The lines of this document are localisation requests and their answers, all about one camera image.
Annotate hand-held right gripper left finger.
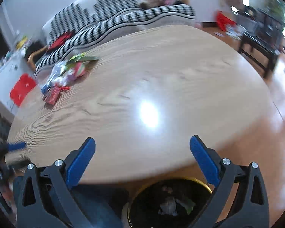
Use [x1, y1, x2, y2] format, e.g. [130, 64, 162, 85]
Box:
[13, 137, 96, 228]

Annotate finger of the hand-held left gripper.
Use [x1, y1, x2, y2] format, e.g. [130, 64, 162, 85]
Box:
[5, 142, 27, 152]

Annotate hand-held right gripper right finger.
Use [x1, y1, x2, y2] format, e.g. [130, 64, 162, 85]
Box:
[189, 135, 270, 228]

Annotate black bin with gold rim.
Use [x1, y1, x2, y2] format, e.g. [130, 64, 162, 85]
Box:
[128, 177, 215, 228]

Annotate red plastic stool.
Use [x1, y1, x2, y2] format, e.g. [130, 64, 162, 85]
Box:
[9, 73, 38, 107]

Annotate crumpled wrapper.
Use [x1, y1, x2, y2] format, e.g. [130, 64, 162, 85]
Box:
[158, 196, 196, 216]

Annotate white cabinet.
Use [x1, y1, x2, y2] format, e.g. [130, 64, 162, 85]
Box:
[0, 56, 38, 116]

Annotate clear plastic wrapper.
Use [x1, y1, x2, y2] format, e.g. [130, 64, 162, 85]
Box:
[47, 60, 70, 87]

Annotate red and green snack packet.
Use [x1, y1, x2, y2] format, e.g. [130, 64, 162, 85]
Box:
[71, 61, 86, 77]

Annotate yellow toy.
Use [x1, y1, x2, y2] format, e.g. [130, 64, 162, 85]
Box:
[16, 36, 28, 48]

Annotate red cloth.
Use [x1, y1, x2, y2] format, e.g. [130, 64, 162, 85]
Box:
[47, 32, 74, 52]

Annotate white paper scraps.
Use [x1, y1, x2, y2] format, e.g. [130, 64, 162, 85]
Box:
[224, 25, 244, 40]

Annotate dark wooden chair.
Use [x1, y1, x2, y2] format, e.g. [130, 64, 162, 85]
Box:
[238, 6, 284, 78]

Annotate red bag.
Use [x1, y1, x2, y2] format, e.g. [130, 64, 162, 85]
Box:
[215, 10, 237, 32]

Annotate black white striped sofa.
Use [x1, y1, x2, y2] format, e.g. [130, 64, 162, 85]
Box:
[34, 0, 196, 76]

